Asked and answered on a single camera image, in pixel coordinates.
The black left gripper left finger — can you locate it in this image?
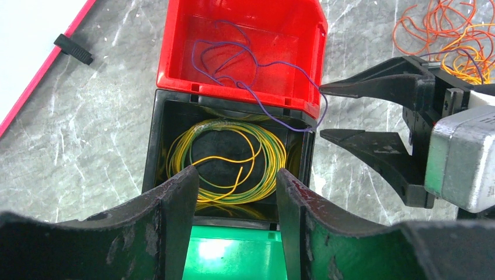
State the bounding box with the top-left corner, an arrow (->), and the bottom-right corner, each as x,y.
1,166 -> 199,279

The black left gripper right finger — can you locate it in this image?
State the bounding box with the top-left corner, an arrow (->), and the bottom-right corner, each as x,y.
276,169 -> 494,279

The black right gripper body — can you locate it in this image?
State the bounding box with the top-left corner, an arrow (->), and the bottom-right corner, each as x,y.
403,55 -> 494,175

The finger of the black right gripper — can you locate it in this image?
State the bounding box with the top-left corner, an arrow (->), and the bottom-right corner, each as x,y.
319,56 -> 435,111
320,129 -> 435,209

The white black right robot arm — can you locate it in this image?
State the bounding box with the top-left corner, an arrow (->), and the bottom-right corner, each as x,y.
319,56 -> 494,219

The green plastic bin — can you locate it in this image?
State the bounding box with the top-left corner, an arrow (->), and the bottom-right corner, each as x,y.
183,225 -> 287,279

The black plastic bin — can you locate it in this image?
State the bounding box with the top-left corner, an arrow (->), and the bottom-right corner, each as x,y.
142,89 -> 316,230

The red plastic bin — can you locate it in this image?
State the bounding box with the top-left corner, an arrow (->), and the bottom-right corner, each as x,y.
156,1 -> 328,118

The black whiteboard clip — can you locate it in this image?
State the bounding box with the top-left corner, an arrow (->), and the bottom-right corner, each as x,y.
54,34 -> 93,65

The pink framed whiteboard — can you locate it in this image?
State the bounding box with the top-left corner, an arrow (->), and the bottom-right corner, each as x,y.
1,0 -> 95,133

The yellow green cable coil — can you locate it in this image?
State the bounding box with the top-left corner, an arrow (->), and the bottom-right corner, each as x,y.
166,117 -> 288,205

